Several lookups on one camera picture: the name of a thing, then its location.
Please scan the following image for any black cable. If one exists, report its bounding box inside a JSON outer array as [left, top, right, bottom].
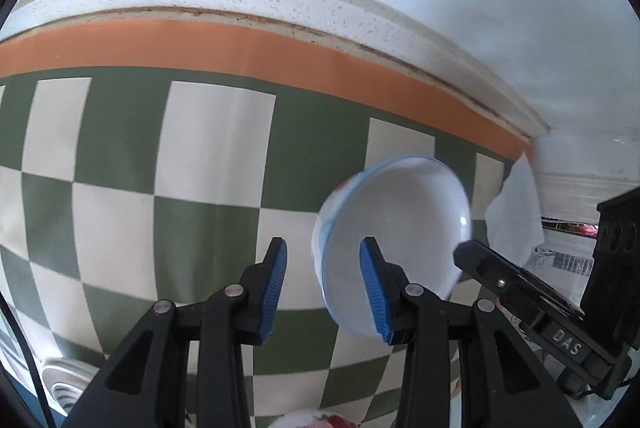
[[0, 298, 57, 428]]

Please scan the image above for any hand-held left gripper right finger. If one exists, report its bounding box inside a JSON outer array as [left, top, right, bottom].
[[359, 236, 581, 428]]

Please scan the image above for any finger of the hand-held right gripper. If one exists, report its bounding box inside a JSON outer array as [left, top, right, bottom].
[[452, 240, 586, 334]]

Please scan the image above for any green white checkered tablecloth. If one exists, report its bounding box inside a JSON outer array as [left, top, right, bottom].
[[0, 18, 536, 428]]

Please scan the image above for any white paper sheet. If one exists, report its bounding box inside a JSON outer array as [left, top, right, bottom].
[[486, 153, 546, 269]]

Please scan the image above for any white plate with black stripes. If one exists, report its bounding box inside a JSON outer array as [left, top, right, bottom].
[[37, 355, 103, 416]]

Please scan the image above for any white ceramic bowl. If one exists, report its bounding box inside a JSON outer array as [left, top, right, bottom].
[[272, 409, 363, 428]]

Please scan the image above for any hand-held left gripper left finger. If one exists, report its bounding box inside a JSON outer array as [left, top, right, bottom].
[[62, 237, 288, 428]]

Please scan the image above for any white bowl with blue print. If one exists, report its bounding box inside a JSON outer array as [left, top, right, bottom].
[[311, 156, 472, 339]]

